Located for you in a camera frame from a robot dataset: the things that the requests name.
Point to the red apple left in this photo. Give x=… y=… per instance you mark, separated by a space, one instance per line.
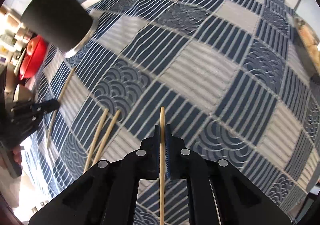
x=31 y=46

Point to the black cylindrical utensil holder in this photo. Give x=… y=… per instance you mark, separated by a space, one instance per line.
x=63 y=23

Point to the white cup on table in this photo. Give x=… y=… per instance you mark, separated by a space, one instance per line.
x=22 y=94

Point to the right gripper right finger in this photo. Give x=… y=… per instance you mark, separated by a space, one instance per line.
x=175 y=162

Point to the red bowl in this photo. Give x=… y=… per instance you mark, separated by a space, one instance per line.
x=31 y=64

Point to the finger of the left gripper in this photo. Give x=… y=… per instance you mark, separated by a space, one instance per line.
x=46 y=107

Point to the wooden chopstick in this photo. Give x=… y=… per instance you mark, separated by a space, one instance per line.
x=95 y=138
x=105 y=137
x=162 y=166

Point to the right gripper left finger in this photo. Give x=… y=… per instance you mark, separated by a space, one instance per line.
x=150 y=161

